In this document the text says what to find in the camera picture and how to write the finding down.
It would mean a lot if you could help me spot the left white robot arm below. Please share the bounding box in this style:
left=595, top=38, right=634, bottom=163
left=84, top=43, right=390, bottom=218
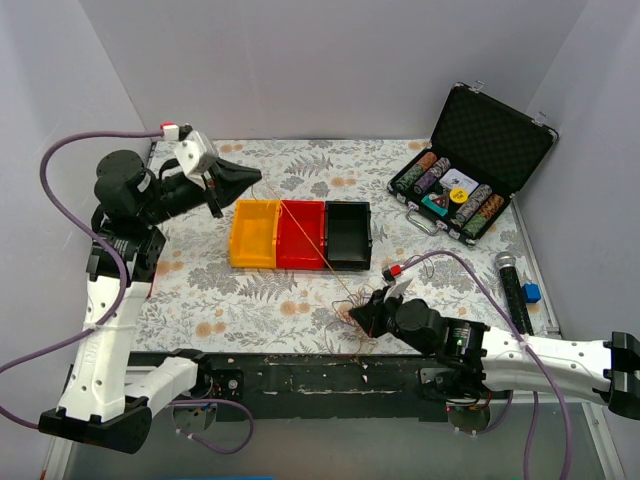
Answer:
left=38, top=150, right=262, bottom=454

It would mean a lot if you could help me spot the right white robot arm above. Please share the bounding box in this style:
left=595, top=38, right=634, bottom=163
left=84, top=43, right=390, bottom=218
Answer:
left=349, top=291, right=639, bottom=420

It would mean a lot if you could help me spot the yellow plastic bin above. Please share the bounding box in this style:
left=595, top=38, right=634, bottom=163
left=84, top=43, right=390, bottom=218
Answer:
left=229, top=200, right=281, bottom=269

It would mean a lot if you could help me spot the black plastic bin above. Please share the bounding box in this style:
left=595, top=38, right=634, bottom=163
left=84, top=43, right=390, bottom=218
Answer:
left=325, top=201, right=373, bottom=271

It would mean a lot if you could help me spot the red plastic bin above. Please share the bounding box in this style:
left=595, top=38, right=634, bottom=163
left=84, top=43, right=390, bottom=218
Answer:
left=276, top=200, right=325, bottom=270

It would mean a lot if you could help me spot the black microphone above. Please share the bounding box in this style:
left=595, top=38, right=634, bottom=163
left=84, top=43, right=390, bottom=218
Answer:
left=494, top=251, right=534, bottom=335

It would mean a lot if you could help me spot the blue toy block right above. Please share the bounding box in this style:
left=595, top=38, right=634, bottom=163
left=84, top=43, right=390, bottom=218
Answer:
left=522, top=283, right=542, bottom=304

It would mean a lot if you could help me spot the floral table mat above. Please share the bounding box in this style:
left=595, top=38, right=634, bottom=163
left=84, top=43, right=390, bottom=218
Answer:
left=132, top=139, right=540, bottom=355

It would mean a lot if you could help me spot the yellow dealer chip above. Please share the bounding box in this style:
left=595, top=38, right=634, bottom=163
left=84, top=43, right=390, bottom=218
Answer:
left=449, top=188, right=469, bottom=204

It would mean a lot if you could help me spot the black poker chip case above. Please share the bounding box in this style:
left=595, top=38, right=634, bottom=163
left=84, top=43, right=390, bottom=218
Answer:
left=387, top=83, right=558, bottom=246

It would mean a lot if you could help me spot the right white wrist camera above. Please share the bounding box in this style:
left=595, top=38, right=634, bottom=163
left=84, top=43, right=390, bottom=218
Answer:
left=382, top=265, right=413, bottom=300

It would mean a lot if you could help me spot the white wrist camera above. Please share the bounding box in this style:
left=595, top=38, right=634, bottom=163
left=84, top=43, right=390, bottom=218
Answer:
left=382, top=265, right=413, bottom=300
left=161, top=123, right=218, bottom=190

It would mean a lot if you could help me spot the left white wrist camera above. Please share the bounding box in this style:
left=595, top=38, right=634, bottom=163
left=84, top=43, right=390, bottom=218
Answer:
left=161, top=123, right=218, bottom=190

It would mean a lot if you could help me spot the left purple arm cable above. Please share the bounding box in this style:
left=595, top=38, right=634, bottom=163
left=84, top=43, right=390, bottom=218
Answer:
left=0, top=128, right=256, bottom=454

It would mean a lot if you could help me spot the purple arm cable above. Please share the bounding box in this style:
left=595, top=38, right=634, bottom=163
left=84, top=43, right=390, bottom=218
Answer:
left=0, top=128, right=256, bottom=454
left=394, top=250, right=573, bottom=480

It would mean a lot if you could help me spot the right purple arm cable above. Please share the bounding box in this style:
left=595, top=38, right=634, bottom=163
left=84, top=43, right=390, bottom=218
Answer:
left=394, top=250, right=573, bottom=480

